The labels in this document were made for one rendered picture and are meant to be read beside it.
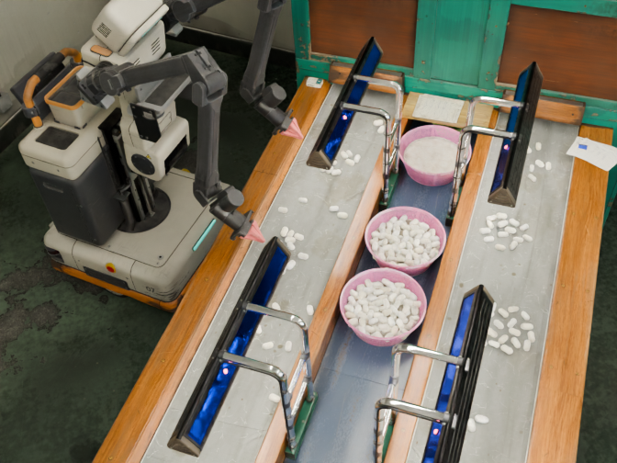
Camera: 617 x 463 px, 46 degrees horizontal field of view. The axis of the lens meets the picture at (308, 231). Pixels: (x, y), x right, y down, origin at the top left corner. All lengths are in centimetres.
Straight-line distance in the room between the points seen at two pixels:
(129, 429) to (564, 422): 118
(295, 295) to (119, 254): 107
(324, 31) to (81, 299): 159
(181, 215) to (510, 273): 150
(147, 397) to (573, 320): 127
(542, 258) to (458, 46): 86
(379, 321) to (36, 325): 170
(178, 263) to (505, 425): 156
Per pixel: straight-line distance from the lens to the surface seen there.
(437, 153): 279
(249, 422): 212
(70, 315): 341
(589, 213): 263
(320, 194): 261
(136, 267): 312
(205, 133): 219
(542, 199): 267
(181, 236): 317
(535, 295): 239
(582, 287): 241
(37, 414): 319
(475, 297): 189
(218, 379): 179
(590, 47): 279
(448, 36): 283
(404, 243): 246
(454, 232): 247
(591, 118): 296
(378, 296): 232
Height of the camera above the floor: 262
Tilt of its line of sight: 49 degrees down
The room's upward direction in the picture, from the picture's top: 4 degrees counter-clockwise
